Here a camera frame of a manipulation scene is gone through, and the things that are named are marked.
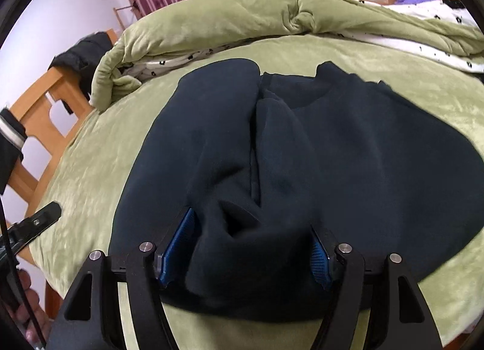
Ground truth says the green plush bed sheet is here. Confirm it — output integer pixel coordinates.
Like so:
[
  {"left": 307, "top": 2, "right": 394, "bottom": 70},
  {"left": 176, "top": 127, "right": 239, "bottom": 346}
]
[{"left": 32, "top": 35, "right": 483, "bottom": 349}]

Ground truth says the striped black white garment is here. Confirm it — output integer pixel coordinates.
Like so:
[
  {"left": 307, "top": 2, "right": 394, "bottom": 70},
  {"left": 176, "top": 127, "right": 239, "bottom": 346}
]
[{"left": 0, "top": 107, "right": 27, "bottom": 194}]

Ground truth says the wooden bed frame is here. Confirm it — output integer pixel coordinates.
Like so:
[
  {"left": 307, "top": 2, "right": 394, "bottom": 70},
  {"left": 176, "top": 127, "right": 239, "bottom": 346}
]
[{"left": 5, "top": 0, "right": 460, "bottom": 312}]

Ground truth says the green folded quilt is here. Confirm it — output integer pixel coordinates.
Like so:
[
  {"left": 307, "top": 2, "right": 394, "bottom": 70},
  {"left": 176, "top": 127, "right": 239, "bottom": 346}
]
[{"left": 90, "top": 0, "right": 483, "bottom": 112}]

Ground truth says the black remote on quilt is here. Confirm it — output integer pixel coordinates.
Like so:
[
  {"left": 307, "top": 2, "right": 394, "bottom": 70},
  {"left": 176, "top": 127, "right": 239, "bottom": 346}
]
[{"left": 442, "top": 0, "right": 465, "bottom": 9}]

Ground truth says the dark navy sweatshirt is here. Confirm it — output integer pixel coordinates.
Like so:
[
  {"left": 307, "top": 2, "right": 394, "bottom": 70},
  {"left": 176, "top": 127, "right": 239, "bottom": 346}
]
[{"left": 109, "top": 59, "right": 483, "bottom": 322}]

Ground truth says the black garment on headboard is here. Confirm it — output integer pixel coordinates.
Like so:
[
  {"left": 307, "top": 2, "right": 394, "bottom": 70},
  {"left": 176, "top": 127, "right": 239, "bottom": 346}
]
[{"left": 49, "top": 31, "right": 113, "bottom": 100}]

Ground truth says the person's left hand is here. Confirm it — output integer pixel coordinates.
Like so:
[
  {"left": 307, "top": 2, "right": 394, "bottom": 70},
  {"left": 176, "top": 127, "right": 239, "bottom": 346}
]
[{"left": 6, "top": 270, "right": 52, "bottom": 341}]

